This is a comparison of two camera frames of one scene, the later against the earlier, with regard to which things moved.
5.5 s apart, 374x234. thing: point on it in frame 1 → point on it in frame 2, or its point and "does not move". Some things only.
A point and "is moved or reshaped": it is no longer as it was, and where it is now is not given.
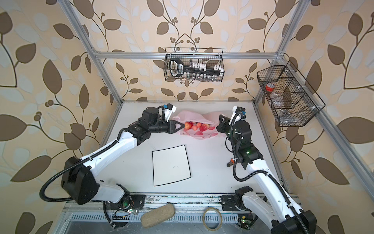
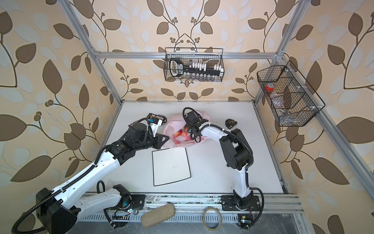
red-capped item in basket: [270, 87] does not move
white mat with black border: [170, 165] does not move
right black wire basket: [293, 101] does not move
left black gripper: [171, 126] → [158, 142]
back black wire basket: [191, 64] does not move
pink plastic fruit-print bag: [200, 126] is moved or reshaped
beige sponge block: [158, 215] does not move
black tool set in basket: [177, 68] does not move
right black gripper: [224, 124] → [189, 128]
